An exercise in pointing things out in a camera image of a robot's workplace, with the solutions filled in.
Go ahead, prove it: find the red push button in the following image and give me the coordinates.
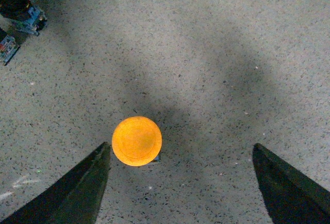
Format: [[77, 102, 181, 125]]
[[1, 0, 47, 36]]

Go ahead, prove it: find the yellow push button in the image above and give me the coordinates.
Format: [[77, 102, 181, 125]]
[[111, 116, 162, 167]]

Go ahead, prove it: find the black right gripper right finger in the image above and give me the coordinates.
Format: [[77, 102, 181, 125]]
[[252, 143, 329, 223]]

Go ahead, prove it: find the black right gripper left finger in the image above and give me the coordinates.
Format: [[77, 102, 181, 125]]
[[2, 142, 110, 223]]

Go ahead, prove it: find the push button contact block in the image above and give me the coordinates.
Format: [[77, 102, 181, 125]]
[[1, 28, 20, 66]]

